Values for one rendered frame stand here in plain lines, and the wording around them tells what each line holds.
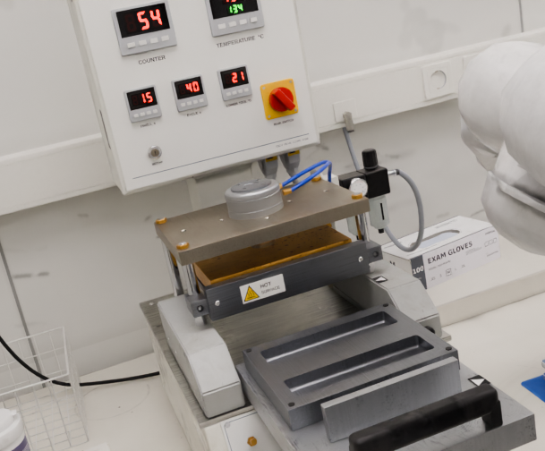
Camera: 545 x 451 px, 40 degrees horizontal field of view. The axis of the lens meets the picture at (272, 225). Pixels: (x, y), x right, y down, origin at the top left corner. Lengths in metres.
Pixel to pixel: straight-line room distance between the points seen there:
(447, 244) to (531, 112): 1.02
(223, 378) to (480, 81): 0.46
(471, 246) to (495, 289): 0.12
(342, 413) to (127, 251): 0.86
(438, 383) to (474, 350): 0.57
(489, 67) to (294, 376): 0.39
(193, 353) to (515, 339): 0.65
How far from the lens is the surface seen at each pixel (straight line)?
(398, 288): 1.01
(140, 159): 1.14
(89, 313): 1.55
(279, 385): 0.83
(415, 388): 0.78
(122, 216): 1.51
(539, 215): 0.59
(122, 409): 1.40
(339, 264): 1.02
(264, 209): 1.03
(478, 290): 1.48
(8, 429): 1.16
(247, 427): 0.93
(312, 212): 1.00
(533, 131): 0.50
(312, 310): 1.15
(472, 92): 0.70
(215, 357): 0.93
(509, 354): 1.34
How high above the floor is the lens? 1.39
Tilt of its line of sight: 17 degrees down
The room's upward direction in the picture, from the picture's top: 11 degrees counter-clockwise
